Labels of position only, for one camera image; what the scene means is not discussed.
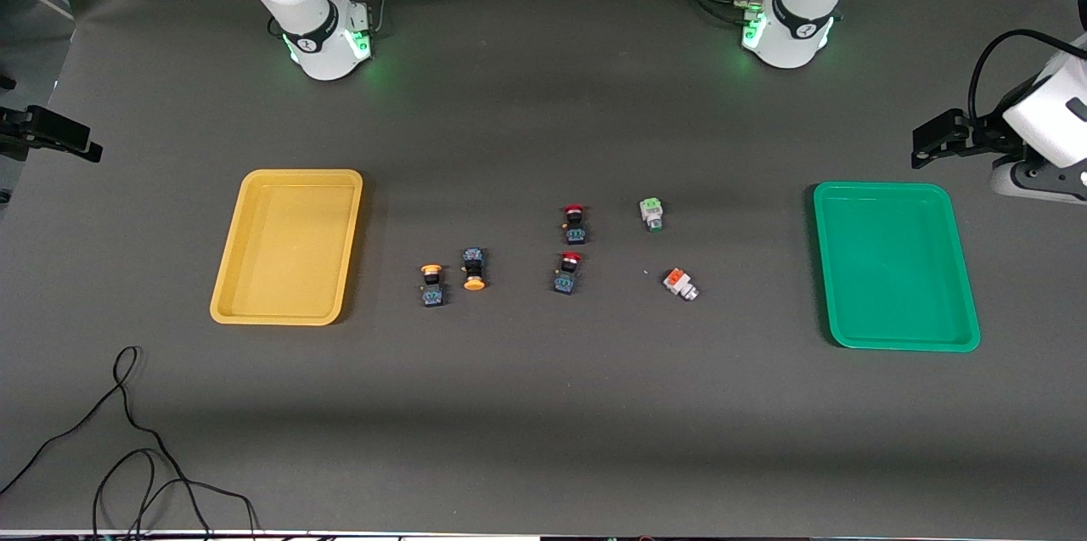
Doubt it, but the white switch with orange block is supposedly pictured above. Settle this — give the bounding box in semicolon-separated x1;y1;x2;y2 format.
662;267;701;302

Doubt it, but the green plastic tray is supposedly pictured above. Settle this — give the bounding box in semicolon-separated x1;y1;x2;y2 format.
813;181;982;353

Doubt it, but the yellow plastic tray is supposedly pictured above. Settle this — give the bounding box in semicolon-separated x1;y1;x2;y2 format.
210;169;364;327

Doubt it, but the red mushroom push button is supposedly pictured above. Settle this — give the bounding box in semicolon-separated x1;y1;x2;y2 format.
560;203;589;245
553;251;583;296

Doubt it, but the dark grey table mat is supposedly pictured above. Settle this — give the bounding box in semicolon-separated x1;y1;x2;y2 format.
0;0;1087;535

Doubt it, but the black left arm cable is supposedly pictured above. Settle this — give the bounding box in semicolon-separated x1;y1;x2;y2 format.
968;29;1087;122

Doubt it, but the thin black loose cable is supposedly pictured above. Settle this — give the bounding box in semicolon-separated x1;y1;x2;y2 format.
0;346;260;540

